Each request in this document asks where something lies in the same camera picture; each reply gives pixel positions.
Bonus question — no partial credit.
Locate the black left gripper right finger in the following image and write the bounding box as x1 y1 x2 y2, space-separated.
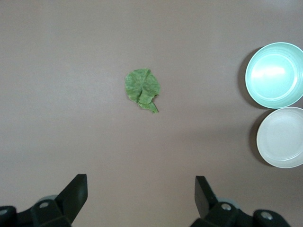
190 175 291 227

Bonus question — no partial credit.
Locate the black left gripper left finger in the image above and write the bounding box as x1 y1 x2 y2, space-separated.
0 174 89 227

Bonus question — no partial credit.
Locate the green lettuce leaf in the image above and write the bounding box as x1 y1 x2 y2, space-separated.
125 68 162 114

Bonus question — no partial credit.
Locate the beige pink round plate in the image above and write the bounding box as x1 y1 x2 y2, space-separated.
256 106 303 169

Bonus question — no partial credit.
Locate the light green round plate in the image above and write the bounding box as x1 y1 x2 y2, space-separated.
245 42 303 109

